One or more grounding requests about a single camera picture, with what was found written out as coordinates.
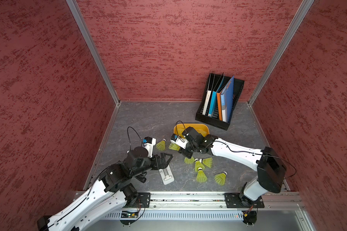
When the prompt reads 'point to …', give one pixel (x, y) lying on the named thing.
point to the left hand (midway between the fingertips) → (165, 160)
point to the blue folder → (227, 98)
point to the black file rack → (214, 120)
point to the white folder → (209, 90)
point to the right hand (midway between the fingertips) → (182, 150)
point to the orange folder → (220, 106)
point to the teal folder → (213, 100)
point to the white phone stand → (166, 175)
